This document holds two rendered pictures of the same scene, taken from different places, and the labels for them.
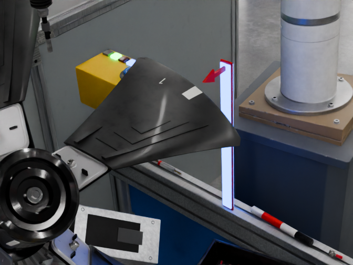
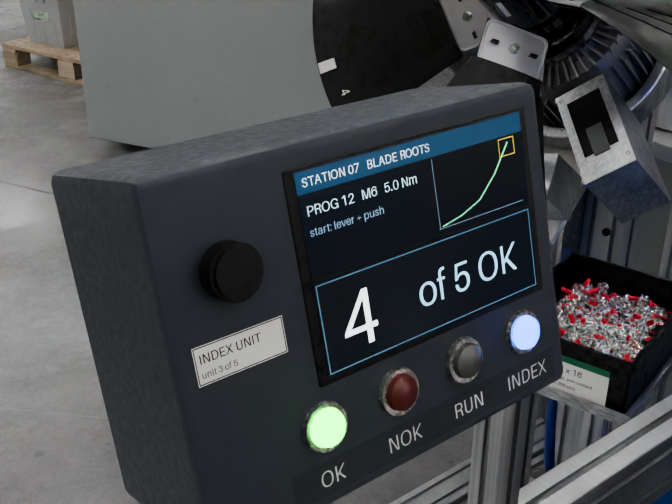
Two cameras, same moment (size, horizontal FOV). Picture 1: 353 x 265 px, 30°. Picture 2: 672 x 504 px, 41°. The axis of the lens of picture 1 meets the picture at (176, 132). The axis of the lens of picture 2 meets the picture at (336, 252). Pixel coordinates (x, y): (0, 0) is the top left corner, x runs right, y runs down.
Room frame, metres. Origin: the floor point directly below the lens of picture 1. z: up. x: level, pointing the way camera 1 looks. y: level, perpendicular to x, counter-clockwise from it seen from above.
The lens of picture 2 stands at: (0.57, -1.06, 1.40)
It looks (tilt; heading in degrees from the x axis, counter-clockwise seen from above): 26 degrees down; 98
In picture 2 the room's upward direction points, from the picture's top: straight up
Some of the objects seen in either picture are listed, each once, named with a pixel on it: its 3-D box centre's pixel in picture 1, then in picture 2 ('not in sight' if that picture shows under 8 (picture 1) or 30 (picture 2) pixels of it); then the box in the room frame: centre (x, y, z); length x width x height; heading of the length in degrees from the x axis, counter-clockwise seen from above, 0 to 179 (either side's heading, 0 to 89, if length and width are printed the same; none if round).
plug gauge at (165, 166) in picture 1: (167, 167); not in sight; (1.11, 0.02, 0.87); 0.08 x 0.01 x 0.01; 45
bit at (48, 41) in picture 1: (47, 32); not in sight; (0.73, 0.15, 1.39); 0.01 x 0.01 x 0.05
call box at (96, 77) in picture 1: (120, 89); not in sight; (1.19, 0.11, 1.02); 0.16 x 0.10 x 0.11; 46
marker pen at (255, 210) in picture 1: (281, 225); not in sight; (0.91, -0.19, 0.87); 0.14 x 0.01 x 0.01; 43
